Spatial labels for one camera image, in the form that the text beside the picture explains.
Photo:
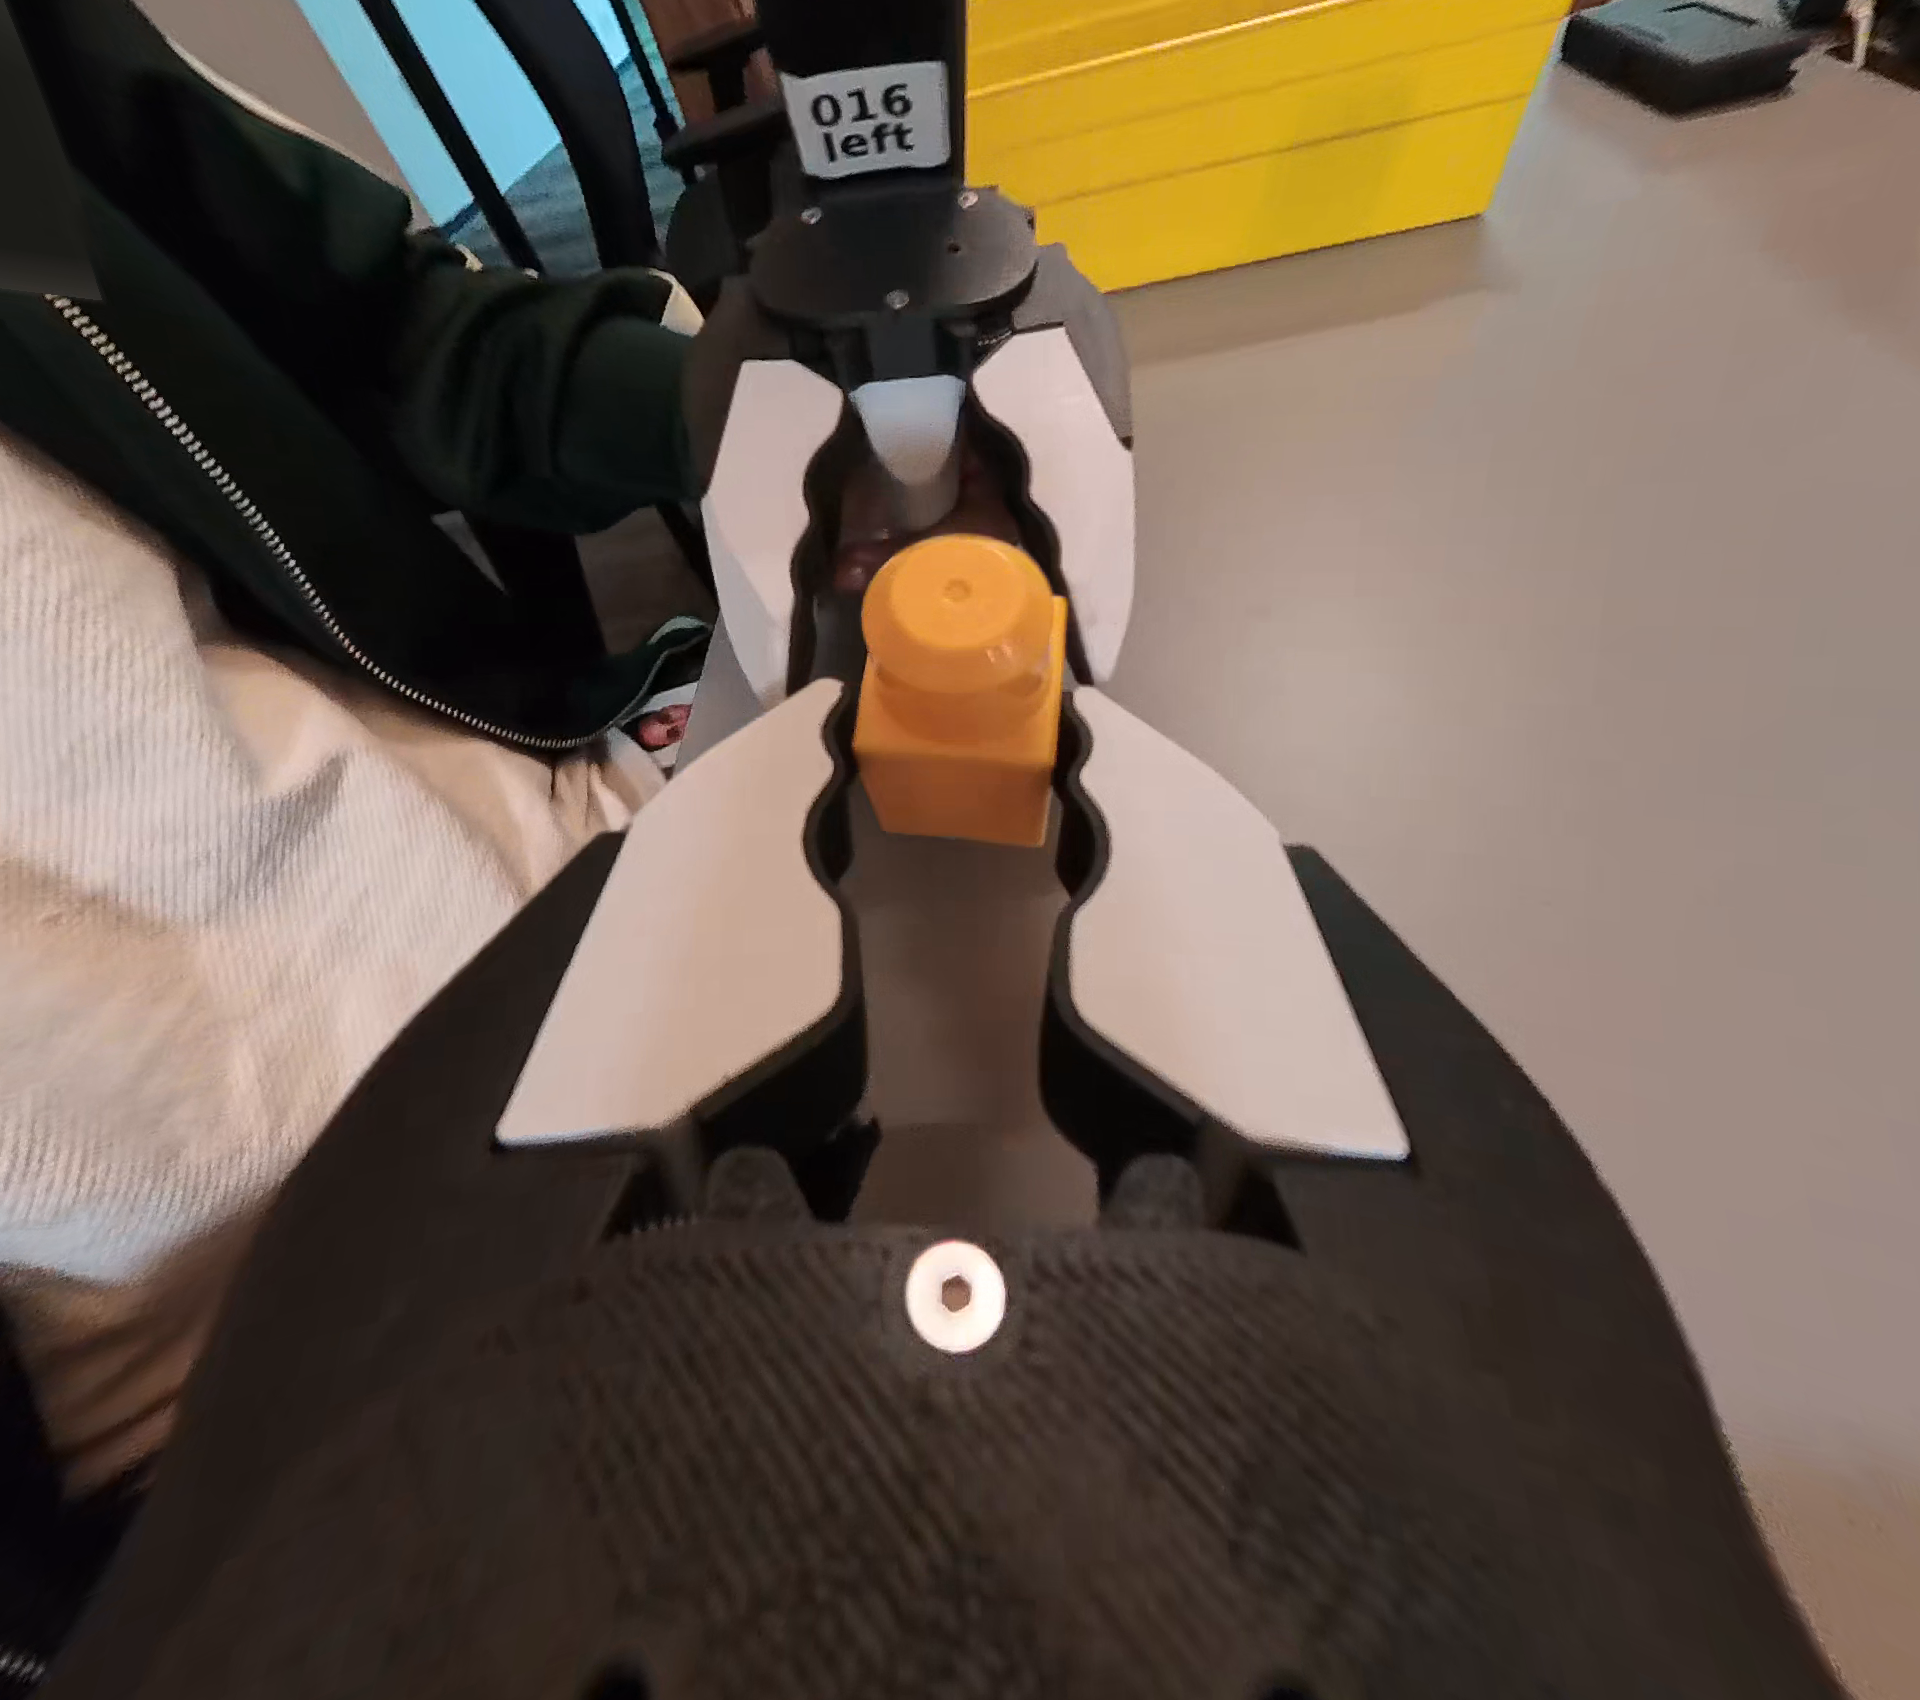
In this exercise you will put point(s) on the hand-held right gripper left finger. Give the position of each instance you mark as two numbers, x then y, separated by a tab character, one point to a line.
691	965

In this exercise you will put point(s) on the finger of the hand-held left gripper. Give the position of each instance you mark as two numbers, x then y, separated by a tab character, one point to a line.
751	530
1089	484

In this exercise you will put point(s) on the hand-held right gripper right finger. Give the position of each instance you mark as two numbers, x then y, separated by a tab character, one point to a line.
1214	981

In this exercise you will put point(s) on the yellow plastic block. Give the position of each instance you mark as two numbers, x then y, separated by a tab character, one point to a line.
961	711

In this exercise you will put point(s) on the yellow plastic bin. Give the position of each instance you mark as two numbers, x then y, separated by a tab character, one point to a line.
1274	110

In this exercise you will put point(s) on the person's left forearm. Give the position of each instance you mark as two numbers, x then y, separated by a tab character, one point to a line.
555	395

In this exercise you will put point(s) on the grey desk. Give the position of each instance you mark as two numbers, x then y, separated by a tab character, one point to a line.
1574	681

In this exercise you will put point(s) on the person's left hand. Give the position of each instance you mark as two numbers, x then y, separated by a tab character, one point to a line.
862	545

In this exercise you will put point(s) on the black office chair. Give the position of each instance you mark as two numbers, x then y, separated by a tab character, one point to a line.
721	94

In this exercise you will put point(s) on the black high-back chair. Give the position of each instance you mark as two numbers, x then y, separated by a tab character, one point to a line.
525	35

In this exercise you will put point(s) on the person's white clothing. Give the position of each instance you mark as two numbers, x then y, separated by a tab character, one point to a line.
224	950

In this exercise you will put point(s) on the person's green jacket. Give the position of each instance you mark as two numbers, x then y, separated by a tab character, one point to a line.
224	305

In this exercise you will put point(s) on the black flat box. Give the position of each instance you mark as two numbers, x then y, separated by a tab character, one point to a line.
1681	50

